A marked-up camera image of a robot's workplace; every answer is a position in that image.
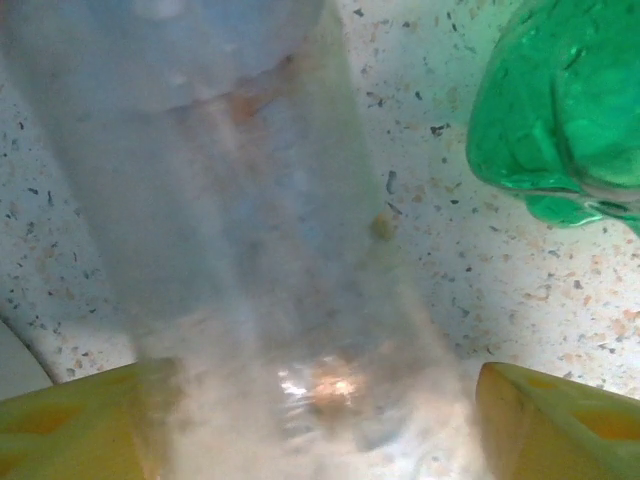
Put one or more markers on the clear plastic bottle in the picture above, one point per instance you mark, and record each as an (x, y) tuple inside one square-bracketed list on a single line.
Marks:
[(225, 200)]

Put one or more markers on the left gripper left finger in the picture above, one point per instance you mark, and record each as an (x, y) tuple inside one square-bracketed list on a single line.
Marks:
[(75, 430)]

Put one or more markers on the green Sprite bottle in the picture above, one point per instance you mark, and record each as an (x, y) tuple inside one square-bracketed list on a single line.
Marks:
[(550, 100)]

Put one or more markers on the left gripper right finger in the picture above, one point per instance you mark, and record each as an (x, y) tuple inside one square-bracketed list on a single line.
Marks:
[(575, 435)]

